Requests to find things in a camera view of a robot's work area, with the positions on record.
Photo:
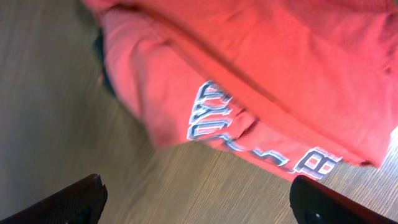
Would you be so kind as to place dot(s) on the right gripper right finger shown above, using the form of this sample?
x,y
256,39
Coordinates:
x,y
314,203

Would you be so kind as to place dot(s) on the orange t-shirt white print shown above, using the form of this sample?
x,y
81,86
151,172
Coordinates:
x,y
294,87

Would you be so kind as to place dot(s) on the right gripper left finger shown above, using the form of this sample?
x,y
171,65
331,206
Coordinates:
x,y
82,202

